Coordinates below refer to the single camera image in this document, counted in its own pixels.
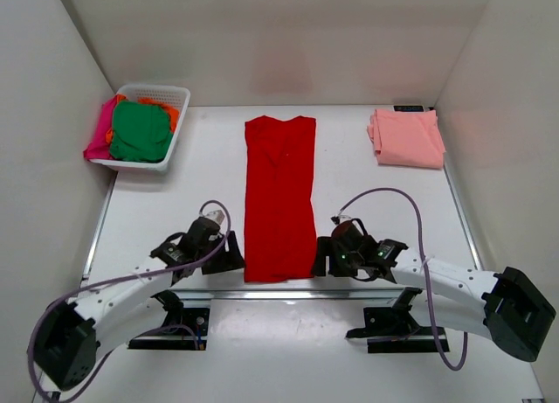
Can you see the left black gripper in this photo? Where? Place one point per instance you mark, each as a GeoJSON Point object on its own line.
{"type": "Point", "coordinates": [230, 259]}

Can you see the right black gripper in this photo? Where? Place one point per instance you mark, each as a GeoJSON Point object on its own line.
{"type": "Point", "coordinates": [327, 246]}

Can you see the red t shirt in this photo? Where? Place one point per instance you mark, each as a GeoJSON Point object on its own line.
{"type": "Point", "coordinates": [279, 230]}

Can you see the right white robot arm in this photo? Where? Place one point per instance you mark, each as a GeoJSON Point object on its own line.
{"type": "Point", "coordinates": [506, 308]}

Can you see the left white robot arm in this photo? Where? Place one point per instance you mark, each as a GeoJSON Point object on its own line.
{"type": "Point", "coordinates": [77, 331]}

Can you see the folded pink t shirt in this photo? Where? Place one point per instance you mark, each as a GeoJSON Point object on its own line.
{"type": "Point", "coordinates": [408, 139]}

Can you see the green t shirt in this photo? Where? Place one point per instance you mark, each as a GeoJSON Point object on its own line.
{"type": "Point", "coordinates": [140, 133]}

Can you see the orange t shirt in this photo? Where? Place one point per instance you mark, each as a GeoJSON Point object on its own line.
{"type": "Point", "coordinates": [171, 112]}

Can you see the magenta t shirt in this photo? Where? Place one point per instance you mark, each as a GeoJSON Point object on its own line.
{"type": "Point", "coordinates": [99, 146]}

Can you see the white plastic basket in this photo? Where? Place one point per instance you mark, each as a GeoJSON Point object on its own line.
{"type": "Point", "coordinates": [177, 97]}

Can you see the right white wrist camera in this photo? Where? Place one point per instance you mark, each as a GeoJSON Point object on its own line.
{"type": "Point", "coordinates": [339, 218]}

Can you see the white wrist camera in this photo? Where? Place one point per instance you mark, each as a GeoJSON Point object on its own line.
{"type": "Point", "coordinates": [216, 216]}
{"type": "Point", "coordinates": [339, 218]}

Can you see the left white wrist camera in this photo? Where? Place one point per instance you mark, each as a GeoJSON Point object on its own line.
{"type": "Point", "coordinates": [216, 216]}

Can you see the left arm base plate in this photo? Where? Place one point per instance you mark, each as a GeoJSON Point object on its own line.
{"type": "Point", "coordinates": [185, 330]}

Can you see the aluminium table rail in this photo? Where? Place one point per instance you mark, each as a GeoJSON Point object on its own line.
{"type": "Point", "coordinates": [289, 294]}

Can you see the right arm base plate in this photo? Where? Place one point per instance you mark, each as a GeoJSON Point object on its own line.
{"type": "Point", "coordinates": [389, 328]}

